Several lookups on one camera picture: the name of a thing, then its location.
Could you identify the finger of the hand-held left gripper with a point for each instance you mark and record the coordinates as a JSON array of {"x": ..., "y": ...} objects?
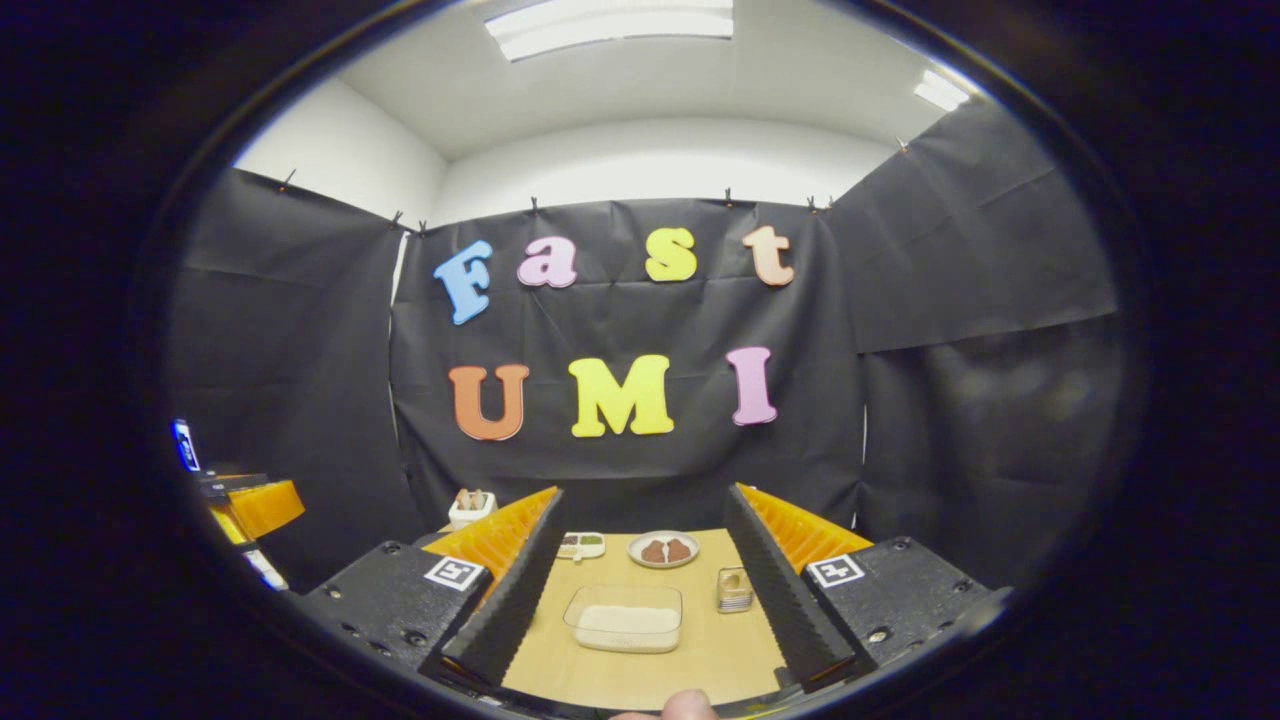
[{"x": 268, "y": 508}]

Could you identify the brown meat piece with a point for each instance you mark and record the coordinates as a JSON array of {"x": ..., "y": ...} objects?
[
  {"x": 679, "y": 551},
  {"x": 654, "y": 552}
]

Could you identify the white divided bean dish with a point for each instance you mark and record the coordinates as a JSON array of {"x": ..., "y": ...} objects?
[{"x": 590, "y": 545}]

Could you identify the clear glass tray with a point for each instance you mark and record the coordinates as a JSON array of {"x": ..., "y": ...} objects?
[{"x": 622, "y": 595}]

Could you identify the black backdrop cloth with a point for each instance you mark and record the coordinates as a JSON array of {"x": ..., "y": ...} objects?
[{"x": 650, "y": 470}]

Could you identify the white round plate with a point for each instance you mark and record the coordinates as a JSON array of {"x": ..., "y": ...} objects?
[{"x": 662, "y": 535}]

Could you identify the white rice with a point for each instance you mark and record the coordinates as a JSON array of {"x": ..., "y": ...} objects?
[{"x": 628, "y": 628}]

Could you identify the white device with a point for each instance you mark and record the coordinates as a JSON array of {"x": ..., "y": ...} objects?
[{"x": 268, "y": 572}]

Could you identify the white toaster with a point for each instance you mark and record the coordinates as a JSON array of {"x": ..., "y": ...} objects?
[{"x": 472, "y": 518}]

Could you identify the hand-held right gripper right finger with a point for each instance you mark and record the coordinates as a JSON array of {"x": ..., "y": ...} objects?
[{"x": 780, "y": 600}]

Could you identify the row of black cloth clips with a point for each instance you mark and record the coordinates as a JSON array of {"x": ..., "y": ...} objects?
[{"x": 534, "y": 206}]

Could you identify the small ceiling light panel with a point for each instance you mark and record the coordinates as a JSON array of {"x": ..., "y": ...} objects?
[{"x": 942, "y": 90}]

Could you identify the long ceiling light panel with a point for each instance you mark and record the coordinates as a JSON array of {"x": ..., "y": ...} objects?
[{"x": 610, "y": 25}]

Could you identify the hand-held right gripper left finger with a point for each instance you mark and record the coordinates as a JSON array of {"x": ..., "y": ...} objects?
[{"x": 510, "y": 600}]

